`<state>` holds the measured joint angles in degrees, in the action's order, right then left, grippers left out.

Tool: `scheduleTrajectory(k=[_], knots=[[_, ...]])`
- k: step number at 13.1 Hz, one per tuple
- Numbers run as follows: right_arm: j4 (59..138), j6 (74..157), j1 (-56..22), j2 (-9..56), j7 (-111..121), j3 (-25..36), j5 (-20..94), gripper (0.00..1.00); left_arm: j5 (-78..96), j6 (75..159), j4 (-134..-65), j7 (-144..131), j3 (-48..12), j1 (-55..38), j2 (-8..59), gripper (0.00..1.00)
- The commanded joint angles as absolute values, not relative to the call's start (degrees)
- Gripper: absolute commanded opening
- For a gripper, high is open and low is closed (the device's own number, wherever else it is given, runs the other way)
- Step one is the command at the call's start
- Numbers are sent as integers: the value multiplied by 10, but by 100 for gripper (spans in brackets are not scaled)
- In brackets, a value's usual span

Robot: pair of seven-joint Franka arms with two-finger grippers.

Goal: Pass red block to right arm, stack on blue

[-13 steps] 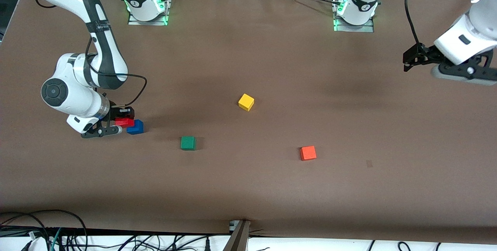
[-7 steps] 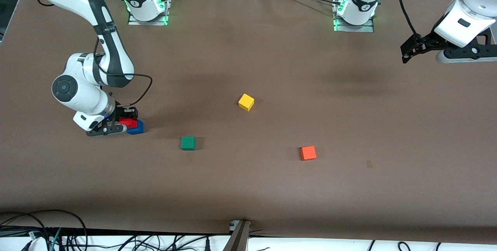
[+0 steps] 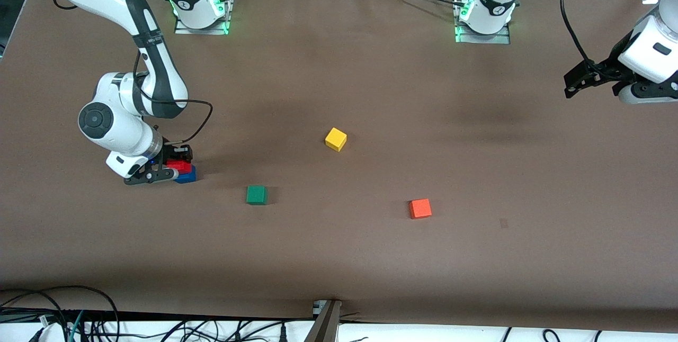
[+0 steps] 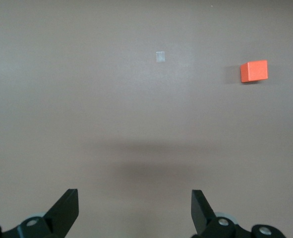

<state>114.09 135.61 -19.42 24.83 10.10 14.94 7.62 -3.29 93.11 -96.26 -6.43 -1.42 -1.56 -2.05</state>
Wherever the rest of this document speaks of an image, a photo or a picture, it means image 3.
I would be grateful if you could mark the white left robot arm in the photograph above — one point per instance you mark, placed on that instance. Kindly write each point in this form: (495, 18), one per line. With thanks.
(654, 40)

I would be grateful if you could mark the metal base plate left arm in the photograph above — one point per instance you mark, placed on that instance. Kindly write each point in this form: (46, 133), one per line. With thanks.
(487, 38)

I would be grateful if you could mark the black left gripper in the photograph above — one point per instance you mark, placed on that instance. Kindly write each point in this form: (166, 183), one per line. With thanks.
(607, 70)

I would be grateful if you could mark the orange wooden cube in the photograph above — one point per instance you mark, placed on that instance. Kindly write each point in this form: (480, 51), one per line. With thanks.
(420, 208)

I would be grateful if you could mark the red wooden cube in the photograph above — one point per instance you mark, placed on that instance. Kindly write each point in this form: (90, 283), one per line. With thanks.
(179, 167)

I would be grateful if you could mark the blue wooden cube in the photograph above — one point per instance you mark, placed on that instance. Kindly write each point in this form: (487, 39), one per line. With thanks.
(188, 178)

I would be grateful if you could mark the green wooden cube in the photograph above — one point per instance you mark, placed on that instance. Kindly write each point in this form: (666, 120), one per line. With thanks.
(256, 195)

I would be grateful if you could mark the yellow wooden cube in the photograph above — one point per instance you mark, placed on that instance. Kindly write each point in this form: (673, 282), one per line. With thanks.
(336, 139)

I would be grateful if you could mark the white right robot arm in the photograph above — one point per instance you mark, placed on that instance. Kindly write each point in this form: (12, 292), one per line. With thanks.
(153, 77)

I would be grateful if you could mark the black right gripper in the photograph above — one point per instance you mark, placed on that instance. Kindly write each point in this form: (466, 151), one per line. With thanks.
(170, 152)

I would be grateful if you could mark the metal base plate right arm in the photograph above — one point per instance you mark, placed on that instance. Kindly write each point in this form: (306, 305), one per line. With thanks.
(201, 31)

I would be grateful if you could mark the grey metal beam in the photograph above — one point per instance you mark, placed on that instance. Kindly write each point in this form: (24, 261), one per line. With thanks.
(326, 326)

